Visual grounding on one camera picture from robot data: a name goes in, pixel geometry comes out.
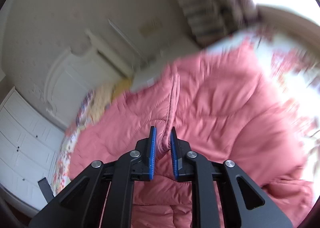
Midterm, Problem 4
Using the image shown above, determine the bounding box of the pink quilted coat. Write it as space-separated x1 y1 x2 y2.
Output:
69 40 313 227

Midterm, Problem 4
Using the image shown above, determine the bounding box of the yellow cushion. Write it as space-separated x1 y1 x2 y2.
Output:
111 78 132 101

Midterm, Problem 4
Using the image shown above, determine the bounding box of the beige yellow pillow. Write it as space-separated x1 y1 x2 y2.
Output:
90 82 116 123

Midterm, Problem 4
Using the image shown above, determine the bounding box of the colourful patterned pillow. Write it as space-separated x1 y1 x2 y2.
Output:
75 90 95 127

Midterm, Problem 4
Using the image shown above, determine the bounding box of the white bedside table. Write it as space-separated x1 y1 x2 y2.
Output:
130 35 200 92

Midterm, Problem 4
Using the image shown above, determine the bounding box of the white wooden headboard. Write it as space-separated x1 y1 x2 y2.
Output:
44 29 133 128

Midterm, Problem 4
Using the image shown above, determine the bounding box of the slim silver standing lamp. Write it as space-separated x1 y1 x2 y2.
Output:
108 19 148 62

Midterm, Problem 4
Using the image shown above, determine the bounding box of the white wardrobe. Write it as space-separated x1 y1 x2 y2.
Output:
1 88 64 216

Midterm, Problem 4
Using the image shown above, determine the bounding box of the floral bed sheet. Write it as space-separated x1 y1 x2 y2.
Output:
50 24 319 198

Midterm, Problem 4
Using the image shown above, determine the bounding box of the wall power socket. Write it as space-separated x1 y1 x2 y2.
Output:
139 17 163 38

